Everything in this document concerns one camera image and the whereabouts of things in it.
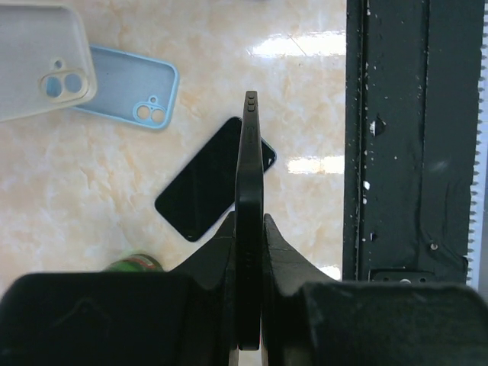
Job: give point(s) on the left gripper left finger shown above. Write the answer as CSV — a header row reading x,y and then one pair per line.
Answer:
x,y
184,316

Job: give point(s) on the bare black phone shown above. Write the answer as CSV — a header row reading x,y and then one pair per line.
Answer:
x,y
204,189

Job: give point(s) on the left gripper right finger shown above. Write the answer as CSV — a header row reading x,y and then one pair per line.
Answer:
x,y
310,319

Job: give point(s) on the white slotted cable duct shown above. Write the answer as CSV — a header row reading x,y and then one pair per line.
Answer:
x,y
478,187

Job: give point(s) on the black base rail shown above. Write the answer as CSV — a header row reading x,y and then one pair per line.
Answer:
x,y
411,108

